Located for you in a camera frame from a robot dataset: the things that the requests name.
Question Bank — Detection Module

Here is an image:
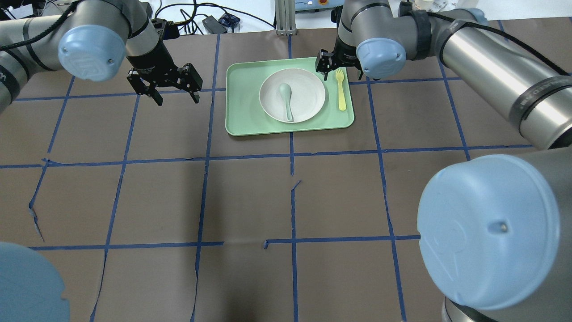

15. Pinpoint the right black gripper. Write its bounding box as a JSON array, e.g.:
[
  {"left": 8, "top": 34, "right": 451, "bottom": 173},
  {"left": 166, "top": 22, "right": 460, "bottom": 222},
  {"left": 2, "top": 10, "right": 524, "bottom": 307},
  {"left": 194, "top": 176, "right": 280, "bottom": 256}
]
[{"left": 315, "top": 38, "right": 364, "bottom": 82}]

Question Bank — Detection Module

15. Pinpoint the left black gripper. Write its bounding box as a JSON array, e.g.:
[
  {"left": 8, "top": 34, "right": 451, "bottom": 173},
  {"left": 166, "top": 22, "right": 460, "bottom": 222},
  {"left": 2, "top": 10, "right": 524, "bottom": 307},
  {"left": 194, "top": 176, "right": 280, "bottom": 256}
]
[{"left": 126, "top": 42, "right": 203, "bottom": 106}]

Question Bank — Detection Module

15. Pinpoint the yellow plastic fork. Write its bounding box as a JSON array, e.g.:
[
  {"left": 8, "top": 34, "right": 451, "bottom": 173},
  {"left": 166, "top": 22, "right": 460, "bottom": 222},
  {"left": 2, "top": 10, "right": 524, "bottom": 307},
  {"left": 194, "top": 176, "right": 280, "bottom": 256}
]
[{"left": 335, "top": 68, "right": 347, "bottom": 111}]

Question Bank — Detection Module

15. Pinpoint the white round plate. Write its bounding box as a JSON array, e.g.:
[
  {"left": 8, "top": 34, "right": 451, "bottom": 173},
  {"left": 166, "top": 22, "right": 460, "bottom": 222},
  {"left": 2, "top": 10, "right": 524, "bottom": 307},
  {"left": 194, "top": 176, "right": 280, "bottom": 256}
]
[{"left": 259, "top": 68, "right": 326, "bottom": 123}]

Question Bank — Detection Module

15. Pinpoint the light green spoon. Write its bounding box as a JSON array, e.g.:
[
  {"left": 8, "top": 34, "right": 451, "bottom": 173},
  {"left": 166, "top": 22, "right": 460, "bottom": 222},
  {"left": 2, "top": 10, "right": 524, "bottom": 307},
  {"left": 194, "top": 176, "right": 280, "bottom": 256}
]
[{"left": 278, "top": 83, "right": 294, "bottom": 122}]

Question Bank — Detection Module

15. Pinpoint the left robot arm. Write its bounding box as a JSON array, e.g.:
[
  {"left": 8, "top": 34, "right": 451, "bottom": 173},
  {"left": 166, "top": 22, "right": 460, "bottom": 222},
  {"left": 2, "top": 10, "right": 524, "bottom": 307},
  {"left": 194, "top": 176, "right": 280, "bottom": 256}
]
[{"left": 0, "top": 0, "right": 203, "bottom": 322}]

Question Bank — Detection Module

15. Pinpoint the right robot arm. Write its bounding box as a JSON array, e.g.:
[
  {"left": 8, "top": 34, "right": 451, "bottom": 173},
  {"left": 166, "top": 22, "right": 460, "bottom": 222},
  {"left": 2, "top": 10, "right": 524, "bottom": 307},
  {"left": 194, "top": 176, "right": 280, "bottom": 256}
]
[{"left": 351, "top": 17, "right": 571, "bottom": 322}]

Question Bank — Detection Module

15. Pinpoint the light green tray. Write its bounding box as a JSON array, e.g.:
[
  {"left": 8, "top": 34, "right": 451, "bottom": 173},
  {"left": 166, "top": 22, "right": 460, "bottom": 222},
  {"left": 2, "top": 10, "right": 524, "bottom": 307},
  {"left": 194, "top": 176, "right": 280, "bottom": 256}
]
[{"left": 225, "top": 57, "right": 355, "bottom": 136}]

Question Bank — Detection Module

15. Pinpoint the black power adapter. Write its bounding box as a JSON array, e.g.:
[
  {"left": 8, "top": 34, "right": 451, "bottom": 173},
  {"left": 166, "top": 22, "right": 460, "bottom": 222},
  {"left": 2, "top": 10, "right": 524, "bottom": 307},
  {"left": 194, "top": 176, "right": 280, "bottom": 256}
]
[{"left": 202, "top": 16, "right": 227, "bottom": 34}]

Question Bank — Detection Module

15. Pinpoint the aluminium frame post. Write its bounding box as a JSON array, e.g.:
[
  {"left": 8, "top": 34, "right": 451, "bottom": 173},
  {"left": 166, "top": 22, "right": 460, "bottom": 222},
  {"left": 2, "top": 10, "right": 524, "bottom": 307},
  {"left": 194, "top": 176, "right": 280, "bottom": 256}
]
[{"left": 274, "top": 0, "right": 298, "bottom": 35}]

